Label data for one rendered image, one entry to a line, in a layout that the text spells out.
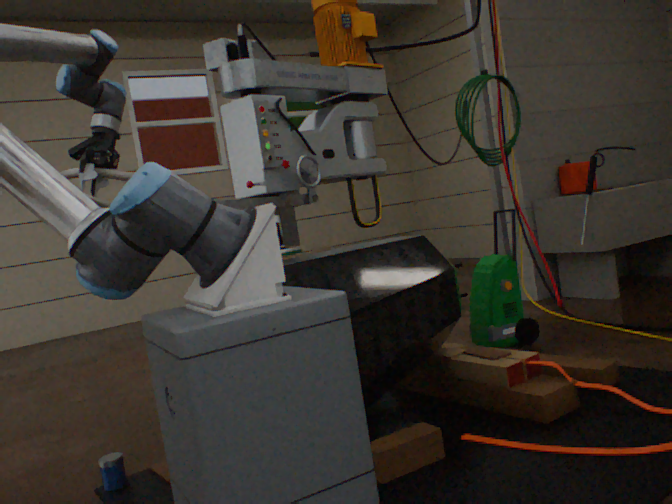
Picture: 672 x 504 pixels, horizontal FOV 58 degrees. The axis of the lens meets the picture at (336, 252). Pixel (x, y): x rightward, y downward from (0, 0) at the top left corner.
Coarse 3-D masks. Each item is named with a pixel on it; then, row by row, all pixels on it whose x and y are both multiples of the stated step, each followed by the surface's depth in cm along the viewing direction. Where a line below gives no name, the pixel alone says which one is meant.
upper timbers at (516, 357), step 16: (512, 352) 287; (528, 352) 283; (432, 368) 305; (448, 368) 296; (464, 368) 287; (480, 368) 279; (496, 368) 271; (512, 368) 268; (528, 368) 275; (496, 384) 272; (512, 384) 268
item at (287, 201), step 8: (224, 200) 242; (232, 200) 245; (240, 200) 248; (248, 200) 251; (256, 200) 254; (264, 200) 257; (272, 200) 260; (280, 200) 264; (288, 200) 266; (296, 200) 271; (304, 200) 274; (240, 208) 247; (280, 208) 278
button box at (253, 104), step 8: (256, 104) 249; (264, 104) 252; (256, 112) 249; (264, 112) 252; (256, 120) 248; (256, 128) 248; (264, 128) 251; (256, 136) 249; (272, 136) 254; (256, 144) 250; (272, 144) 254; (264, 152) 250; (272, 152) 253; (264, 160) 250; (264, 168) 250
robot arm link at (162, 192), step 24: (144, 168) 132; (120, 192) 137; (144, 192) 130; (168, 192) 132; (192, 192) 136; (120, 216) 133; (144, 216) 131; (168, 216) 132; (192, 216) 134; (144, 240) 134; (168, 240) 136
